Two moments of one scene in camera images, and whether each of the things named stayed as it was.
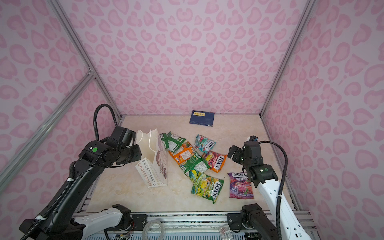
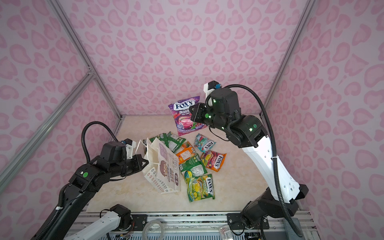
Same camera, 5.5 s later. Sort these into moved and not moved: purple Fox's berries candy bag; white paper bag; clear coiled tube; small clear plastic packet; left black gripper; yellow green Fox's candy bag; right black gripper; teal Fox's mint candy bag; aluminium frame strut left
Moved: yellow green Fox's candy bag; right black gripper; purple Fox's berries candy bag; white paper bag; left black gripper
Not moved: small clear plastic packet; clear coiled tube; aluminium frame strut left; teal Fox's mint candy bag
